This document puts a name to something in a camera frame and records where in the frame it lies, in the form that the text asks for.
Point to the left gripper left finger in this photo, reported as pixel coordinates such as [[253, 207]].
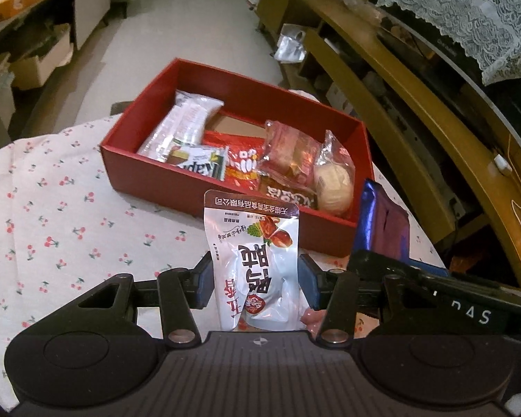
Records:
[[175, 292]]

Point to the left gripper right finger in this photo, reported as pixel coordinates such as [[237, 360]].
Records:
[[352, 305]]

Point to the pink sausages packet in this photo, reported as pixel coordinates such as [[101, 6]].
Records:
[[313, 320]]

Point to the white date snack pouch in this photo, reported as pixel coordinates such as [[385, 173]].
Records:
[[254, 244]]

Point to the purple blue snack bag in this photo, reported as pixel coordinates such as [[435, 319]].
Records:
[[383, 228]]

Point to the red snack packet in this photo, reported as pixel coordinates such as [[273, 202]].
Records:
[[242, 156]]

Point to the brown bread packet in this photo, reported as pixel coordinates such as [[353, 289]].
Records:
[[271, 188]]

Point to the white bun packet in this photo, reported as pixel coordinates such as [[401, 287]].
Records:
[[334, 174]]

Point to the white wafer packet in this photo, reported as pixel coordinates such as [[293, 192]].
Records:
[[183, 125]]

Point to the pink cake packet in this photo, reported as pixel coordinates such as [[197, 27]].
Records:
[[288, 155]]

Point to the red cardboard box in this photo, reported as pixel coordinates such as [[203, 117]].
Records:
[[248, 105]]

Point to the cherry print tablecloth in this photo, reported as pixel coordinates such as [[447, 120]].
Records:
[[64, 230]]

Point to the white cardboard box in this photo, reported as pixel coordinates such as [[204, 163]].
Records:
[[33, 69]]

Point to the silver foil bag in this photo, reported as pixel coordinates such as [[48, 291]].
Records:
[[290, 46]]

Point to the cluttered coffee table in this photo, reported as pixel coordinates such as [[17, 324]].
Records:
[[25, 113]]

